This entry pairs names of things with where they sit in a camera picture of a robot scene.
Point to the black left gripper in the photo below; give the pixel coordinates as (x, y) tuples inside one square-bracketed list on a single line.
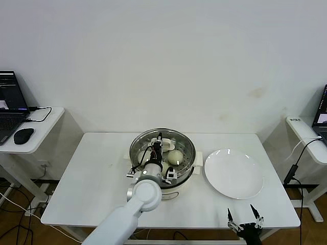
[(157, 154)]

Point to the stainless steel steamer basket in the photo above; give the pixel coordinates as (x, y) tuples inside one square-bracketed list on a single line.
[(198, 159)]

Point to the black laptop with dark screen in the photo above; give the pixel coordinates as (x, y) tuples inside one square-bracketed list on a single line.
[(320, 114)]

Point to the black laptop with pink windows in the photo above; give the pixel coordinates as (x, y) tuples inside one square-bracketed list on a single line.
[(10, 102)]

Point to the white side table with mouse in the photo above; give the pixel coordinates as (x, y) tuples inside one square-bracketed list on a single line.
[(46, 137)]

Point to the black computer mouse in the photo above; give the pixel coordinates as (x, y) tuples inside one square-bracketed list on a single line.
[(23, 135)]

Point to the white table frame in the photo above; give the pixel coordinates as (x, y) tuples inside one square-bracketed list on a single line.
[(204, 242)]

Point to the white round plate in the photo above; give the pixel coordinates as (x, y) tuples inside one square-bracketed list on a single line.
[(230, 176)]

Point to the cream electric cooker pot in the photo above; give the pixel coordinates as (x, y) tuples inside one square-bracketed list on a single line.
[(176, 194)]

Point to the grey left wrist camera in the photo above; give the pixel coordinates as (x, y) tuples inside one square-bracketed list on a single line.
[(170, 176)]

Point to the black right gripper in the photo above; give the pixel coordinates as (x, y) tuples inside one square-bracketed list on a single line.
[(250, 233)]

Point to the white steamed baozi bun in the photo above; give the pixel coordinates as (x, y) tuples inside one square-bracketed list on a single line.
[(141, 156), (175, 157), (166, 169)]

